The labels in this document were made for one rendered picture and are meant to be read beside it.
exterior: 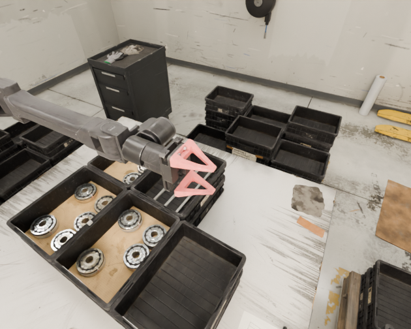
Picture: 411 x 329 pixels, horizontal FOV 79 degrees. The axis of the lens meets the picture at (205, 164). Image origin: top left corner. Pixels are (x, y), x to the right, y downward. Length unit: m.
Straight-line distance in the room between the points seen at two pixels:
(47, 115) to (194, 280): 0.74
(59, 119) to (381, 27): 3.43
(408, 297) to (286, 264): 0.90
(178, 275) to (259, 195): 0.65
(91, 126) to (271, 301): 0.95
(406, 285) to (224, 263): 1.25
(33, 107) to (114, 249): 0.65
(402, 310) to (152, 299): 1.40
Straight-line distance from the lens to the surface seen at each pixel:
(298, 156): 2.23
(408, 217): 2.76
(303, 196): 1.50
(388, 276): 1.98
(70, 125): 0.65
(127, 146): 0.54
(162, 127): 0.57
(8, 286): 1.44
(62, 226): 1.31
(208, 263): 1.07
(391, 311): 1.89
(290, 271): 1.25
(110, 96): 2.74
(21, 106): 0.79
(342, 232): 2.36
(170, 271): 1.06
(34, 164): 2.47
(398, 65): 3.81
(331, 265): 2.17
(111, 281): 1.10
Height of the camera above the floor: 1.81
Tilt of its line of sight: 45 degrees down
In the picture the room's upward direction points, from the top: straight up
